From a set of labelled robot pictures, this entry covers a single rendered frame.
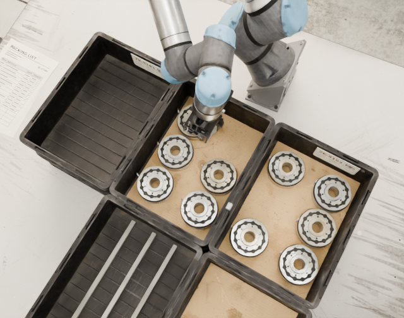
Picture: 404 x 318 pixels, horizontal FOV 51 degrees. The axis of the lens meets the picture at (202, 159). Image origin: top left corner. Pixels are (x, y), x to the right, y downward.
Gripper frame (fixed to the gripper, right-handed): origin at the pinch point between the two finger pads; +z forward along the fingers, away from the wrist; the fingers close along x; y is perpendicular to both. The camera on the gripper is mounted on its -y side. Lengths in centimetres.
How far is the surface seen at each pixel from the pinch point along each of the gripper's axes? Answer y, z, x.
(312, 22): -110, 85, 15
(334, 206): 4.2, -6.7, 42.2
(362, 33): -116, 81, 42
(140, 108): 3.7, 5.2, -19.9
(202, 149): 6.3, 1.8, 3.2
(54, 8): -19, 26, -72
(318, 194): 3.2, -5.8, 37.2
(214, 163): 9.1, -1.9, 8.3
